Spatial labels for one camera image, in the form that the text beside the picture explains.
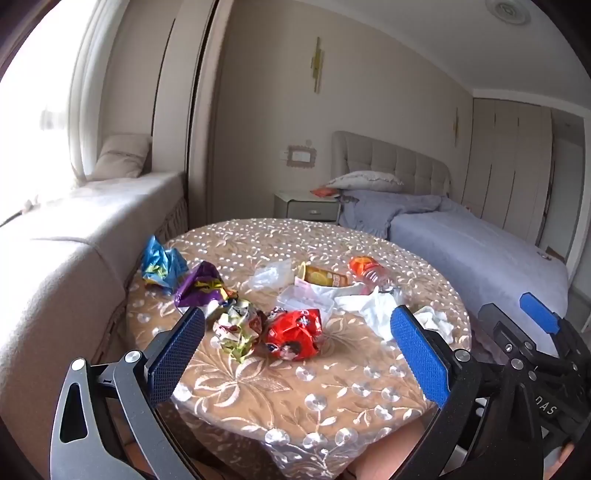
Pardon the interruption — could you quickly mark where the small white crumpled tissue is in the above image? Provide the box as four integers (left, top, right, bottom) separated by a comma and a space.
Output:
413, 307, 455, 344

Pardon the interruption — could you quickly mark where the bed with pale blue sheet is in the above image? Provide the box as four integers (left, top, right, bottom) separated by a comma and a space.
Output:
330, 130, 571, 365

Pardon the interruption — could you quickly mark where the large white crumpled tissue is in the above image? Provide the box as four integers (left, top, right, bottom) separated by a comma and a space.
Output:
332, 286, 407, 342

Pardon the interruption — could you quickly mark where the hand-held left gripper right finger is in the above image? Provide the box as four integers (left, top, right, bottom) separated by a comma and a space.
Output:
390, 305, 546, 480

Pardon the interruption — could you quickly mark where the beige embroidered tablecloth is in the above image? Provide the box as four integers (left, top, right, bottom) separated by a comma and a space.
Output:
126, 218, 472, 480

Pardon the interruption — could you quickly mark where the white curtain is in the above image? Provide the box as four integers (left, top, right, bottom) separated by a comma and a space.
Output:
67, 0, 121, 181

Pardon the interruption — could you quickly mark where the blue crumpled snack wrapper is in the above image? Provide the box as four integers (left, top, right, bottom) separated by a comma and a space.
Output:
140, 235, 190, 296

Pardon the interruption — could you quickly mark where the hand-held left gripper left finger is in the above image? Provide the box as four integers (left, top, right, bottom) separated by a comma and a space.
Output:
50, 307, 205, 480

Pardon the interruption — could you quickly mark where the grey ruffled pillow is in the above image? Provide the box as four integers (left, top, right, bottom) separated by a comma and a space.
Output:
327, 171, 404, 193

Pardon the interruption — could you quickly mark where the purple snack wrapper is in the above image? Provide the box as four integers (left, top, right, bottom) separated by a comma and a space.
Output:
174, 261, 238, 310

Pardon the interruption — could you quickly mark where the grey nightstand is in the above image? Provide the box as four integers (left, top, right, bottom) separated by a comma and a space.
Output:
273, 190, 342, 223

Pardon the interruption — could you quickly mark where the white plastic packet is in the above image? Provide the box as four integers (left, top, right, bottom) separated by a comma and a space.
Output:
277, 281, 338, 324

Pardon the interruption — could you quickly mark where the red snack wrapper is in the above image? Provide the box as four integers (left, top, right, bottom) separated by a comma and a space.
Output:
263, 307, 324, 361

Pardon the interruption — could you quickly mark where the large gold wall lamp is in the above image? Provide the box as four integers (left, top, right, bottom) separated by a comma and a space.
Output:
310, 37, 325, 93

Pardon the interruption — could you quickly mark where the beige tufted headboard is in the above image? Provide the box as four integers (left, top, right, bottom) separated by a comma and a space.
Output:
331, 130, 452, 199

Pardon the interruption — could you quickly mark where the clear orange-label plastic bottle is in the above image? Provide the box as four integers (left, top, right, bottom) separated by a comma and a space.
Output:
348, 255, 393, 296

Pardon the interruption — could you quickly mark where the multicoloured snack wrapper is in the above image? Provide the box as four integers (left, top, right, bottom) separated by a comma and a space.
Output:
211, 298, 269, 363

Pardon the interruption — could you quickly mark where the framed wall switch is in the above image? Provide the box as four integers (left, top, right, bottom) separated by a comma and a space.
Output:
283, 144, 317, 169

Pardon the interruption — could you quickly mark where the person's leg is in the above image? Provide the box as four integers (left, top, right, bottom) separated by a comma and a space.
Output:
346, 415, 428, 480

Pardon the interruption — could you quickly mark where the round ceiling vent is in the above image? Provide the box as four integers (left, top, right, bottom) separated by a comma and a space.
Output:
485, 0, 532, 21

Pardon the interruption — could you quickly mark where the beige wardrobe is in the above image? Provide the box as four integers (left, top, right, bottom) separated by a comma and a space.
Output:
464, 97, 587, 259

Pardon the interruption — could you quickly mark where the grey-blue ruffled blanket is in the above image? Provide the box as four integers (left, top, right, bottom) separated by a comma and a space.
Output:
339, 189, 472, 238

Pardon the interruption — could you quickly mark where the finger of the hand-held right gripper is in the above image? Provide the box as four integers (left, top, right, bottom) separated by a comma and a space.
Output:
519, 292, 591, 370
478, 302, 552, 370

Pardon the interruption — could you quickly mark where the clear plastic bag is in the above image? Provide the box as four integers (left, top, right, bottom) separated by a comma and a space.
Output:
249, 258, 296, 291

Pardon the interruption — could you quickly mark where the beige cushion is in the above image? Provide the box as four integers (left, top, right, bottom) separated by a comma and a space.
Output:
95, 134, 153, 181

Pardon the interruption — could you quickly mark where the beige window seat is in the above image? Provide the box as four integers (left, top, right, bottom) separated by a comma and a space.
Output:
0, 171, 189, 480

